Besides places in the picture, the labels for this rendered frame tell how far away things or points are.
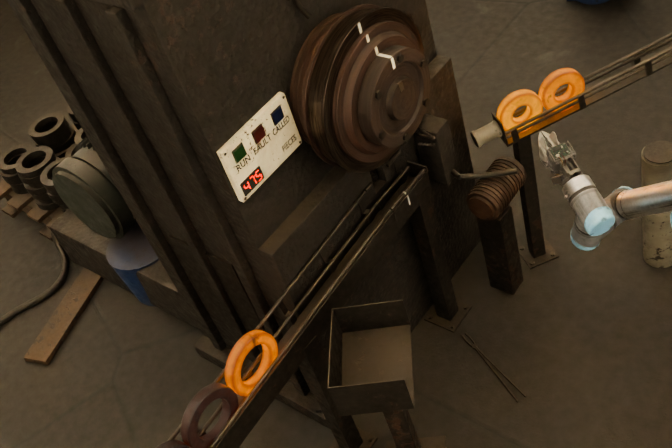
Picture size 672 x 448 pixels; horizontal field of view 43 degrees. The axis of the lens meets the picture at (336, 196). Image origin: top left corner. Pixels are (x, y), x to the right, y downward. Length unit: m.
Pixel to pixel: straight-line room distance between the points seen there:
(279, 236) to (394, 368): 0.49
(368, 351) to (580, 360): 0.90
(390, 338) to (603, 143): 1.67
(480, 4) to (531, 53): 0.56
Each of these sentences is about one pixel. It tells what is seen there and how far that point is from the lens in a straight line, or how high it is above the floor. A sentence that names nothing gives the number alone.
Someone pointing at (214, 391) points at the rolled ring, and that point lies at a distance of 2.34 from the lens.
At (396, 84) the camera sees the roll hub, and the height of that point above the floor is 1.17.
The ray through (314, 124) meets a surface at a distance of 2.32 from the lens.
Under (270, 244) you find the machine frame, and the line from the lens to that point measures 2.46.
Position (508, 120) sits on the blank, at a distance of 2.90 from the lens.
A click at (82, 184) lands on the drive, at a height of 0.64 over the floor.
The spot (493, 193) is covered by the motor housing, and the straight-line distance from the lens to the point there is 2.91.
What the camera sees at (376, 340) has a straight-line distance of 2.48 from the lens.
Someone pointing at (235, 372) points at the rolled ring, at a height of 0.75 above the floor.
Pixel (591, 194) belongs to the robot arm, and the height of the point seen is 0.69.
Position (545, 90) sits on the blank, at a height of 0.76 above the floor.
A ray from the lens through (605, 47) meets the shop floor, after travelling 4.35.
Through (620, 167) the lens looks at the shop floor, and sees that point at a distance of 3.71.
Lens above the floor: 2.55
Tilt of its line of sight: 42 degrees down
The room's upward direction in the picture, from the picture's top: 19 degrees counter-clockwise
